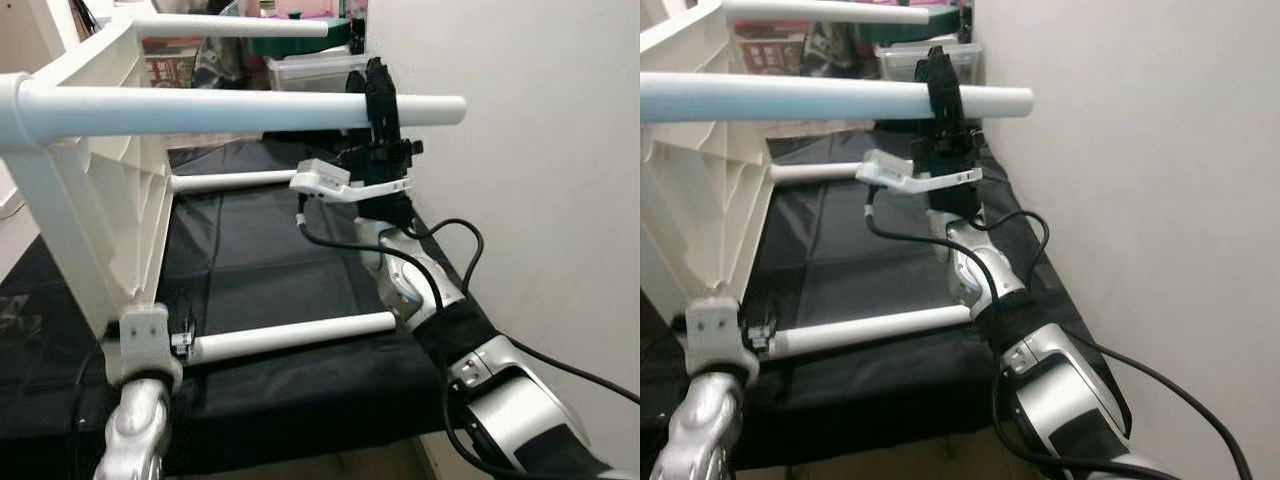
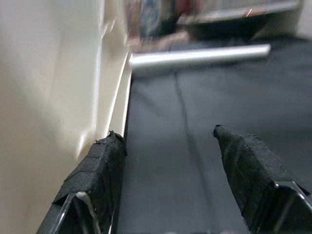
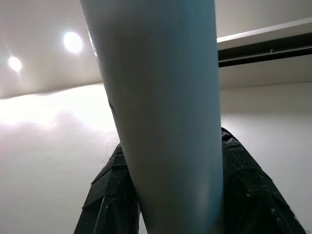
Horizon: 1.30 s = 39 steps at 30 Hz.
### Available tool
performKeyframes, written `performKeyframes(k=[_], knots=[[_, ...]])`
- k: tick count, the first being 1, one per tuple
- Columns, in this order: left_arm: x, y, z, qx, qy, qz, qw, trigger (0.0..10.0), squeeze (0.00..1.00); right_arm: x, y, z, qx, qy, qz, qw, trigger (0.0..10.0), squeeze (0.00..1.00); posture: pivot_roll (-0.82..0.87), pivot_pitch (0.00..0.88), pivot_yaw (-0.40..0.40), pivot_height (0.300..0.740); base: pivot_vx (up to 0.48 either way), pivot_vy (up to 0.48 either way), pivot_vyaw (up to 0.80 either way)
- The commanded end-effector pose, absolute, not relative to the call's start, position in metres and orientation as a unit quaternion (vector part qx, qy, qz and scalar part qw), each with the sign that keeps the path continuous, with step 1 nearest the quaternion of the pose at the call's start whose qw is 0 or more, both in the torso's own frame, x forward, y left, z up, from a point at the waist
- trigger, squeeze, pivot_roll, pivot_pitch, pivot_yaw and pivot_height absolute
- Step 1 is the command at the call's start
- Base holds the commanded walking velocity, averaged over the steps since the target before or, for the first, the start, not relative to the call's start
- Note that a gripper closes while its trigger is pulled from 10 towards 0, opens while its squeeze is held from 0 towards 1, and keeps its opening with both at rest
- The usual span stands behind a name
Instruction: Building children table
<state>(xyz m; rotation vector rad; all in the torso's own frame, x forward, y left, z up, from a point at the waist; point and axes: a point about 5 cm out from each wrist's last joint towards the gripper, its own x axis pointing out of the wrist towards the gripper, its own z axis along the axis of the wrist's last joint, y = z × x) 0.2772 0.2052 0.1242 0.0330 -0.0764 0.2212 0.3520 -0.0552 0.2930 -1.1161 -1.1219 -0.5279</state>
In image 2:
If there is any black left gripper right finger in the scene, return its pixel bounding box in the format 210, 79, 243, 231
213, 124, 312, 234

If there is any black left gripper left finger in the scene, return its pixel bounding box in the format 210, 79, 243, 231
36, 131, 129, 234

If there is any white plastic children table top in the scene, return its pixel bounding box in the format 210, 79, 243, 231
0, 0, 134, 234

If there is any white plastic table leg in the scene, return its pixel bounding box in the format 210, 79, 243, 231
129, 43, 272, 74

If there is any black tablecloth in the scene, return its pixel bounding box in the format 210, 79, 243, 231
117, 36, 312, 234

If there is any black round basin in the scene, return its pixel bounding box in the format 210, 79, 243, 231
185, 14, 298, 42

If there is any beige patterned cloth cover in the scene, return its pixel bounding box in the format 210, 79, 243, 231
129, 31, 191, 53

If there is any black plastic bag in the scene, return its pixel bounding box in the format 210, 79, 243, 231
158, 0, 188, 36

